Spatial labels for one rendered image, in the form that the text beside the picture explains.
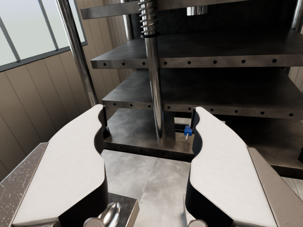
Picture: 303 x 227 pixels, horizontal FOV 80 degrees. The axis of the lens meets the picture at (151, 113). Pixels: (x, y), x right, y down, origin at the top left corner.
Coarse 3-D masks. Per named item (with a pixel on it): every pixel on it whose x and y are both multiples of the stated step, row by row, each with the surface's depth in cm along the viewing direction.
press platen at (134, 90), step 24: (144, 72) 153; (168, 72) 146; (192, 72) 140; (216, 72) 134; (240, 72) 129; (264, 72) 124; (120, 96) 116; (144, 96) 112; (168, 96) 108; (192, 96) 105; (216, 96) 101; (240, 96) 98; (264, 96) 95; (288, 96) 93
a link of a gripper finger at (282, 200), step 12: (252, 156) 8; (264, 168) 7; (264, 180) 7; (276, 180) 7; (264, 192) 6; (276, 192) 6; (288, 192) 6; (276, 204) 6; (288, 204) 6; (300, 204) 6; (276, 216) 6; (288, 216) 6; (300, 216) 6
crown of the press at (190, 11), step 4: (188, 8) 98; (192, 8) 96; (196, 8) 96; (200, 8) 95; (204, 8) 96; (208, 8) 98; (188, 12) 99; (192, 12) 97; (196, 12) 97; (200, 12) 96; (204, 12) 97
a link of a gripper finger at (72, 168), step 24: (72, 120) 10; (96, 120) 10; (48, 144) 8; (72, 144) 8; (96, 144) 9; (48, 168) 7; (72, 168) 7; (96, 168) 7; (48, 192) 6; (72, 192) 6; (96, 192) 7; (24, 216) 6; (48, 216) 6; (72, 216) 6; (96, 216) 7
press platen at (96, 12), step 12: (156, 0) 79; (168, 0) 78; (180, 0) 76; (192, 0) 75; (204, 0) 74; (216, 0) 72; (228, 0) 71; (240, 0) 70; (84, 12) 92; (96, 12) 90; (108, 12) 88; (120, 12) 86; (132, 12) 85
